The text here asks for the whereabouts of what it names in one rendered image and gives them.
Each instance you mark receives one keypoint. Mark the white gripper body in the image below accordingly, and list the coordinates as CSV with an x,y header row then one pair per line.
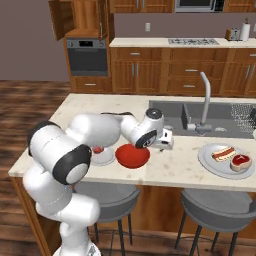
x,y
164,145

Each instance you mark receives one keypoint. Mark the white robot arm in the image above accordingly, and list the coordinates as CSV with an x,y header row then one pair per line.
x,y
56,150

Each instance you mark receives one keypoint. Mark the red bowl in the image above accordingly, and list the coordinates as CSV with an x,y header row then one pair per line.
x,y
132,157

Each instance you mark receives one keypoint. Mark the large grey plate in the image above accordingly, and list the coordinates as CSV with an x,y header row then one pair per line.
x,y
213,166

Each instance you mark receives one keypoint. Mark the small white plate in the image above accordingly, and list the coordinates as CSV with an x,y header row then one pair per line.
x,y
104,158

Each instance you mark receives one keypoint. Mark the red appetizer food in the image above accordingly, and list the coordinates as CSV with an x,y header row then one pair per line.
x,y
97,150

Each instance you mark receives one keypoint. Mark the white bowl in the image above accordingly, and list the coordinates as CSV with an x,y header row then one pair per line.
x,y
254,134

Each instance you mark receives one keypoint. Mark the hot dog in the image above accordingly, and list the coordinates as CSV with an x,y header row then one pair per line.
x,y
224,153

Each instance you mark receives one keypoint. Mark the grey tap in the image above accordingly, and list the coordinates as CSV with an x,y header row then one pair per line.
x,y
206,100

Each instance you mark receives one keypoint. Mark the wooden kitchen island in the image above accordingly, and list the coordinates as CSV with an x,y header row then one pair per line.
x,y
156,206

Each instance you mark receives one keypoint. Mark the grey sink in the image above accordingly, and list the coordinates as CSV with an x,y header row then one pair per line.
x,y
220,115

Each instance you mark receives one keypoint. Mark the grey bar stool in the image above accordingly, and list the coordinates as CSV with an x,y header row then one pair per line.
x,y
113,200
216,210

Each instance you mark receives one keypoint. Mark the wooden base cupboards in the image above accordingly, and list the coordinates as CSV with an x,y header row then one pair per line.
x,y
180,71

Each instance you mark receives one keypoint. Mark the raw red steak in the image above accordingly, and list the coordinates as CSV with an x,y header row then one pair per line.
x,y
241,162

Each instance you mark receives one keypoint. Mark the wooden drawer under oven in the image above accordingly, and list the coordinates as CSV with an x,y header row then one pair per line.
x,y
90,84

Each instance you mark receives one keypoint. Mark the silver hob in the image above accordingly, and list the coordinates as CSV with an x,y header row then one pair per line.
x,y
193,41

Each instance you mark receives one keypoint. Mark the toaster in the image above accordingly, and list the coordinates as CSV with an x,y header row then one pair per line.
x,y
232,34

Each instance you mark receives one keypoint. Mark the paper towel roll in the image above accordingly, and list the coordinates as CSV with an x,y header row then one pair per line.
x,y
245,31

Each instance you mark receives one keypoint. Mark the microwave oven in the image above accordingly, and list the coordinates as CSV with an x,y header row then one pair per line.
x,y
196,5

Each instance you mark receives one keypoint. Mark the open wooden cupboard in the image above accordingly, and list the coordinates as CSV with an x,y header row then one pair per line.
x,y
85,18

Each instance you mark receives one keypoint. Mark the black wall oven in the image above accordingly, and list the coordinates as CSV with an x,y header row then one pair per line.
x,y
87,58

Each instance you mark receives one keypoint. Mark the white wall socket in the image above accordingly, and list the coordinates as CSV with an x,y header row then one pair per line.
x,y
147,27

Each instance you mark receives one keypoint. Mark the wooden wall cupboards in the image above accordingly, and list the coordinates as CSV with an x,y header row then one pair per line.
x,y
141,5

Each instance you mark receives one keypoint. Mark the wooden wall cupboard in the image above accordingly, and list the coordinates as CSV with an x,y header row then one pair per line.
x,y
240,5

